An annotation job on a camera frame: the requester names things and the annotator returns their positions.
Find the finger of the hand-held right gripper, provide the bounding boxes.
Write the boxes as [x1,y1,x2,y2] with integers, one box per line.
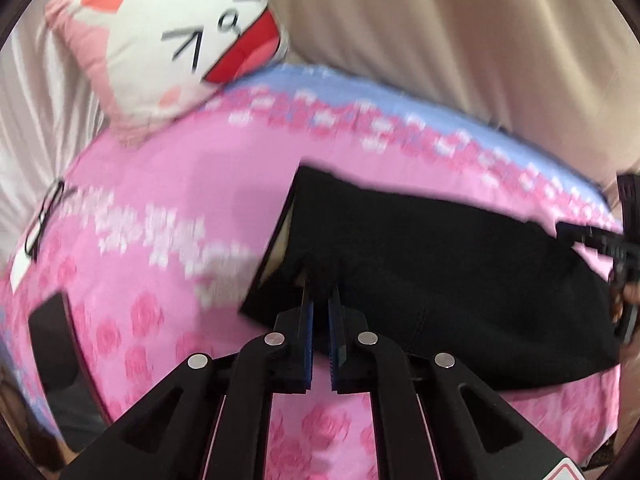
[555,221,627,262]

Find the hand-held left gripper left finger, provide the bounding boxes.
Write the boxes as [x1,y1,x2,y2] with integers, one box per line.
[60,277,315,480]

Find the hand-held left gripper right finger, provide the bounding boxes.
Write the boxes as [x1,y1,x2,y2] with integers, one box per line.
[327,285,583,480]

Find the black pants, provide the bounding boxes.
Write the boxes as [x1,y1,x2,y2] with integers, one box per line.
[239,162,626,391]

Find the person's right hand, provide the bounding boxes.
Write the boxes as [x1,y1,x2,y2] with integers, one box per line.
[621,281,640,321]

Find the pink floral bedsheet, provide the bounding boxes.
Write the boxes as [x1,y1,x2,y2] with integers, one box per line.
[0,62,626,480]

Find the beige curtain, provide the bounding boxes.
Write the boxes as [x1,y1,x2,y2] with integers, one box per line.
[250,0,640,196]

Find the black-framed eyeglasses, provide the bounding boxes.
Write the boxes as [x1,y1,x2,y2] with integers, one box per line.
[24,179,78,261]

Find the white cat face pillow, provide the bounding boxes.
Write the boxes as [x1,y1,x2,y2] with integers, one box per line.
[44,0,292,146]

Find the white satin curtain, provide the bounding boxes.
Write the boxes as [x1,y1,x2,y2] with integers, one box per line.
[0,10,121,271]

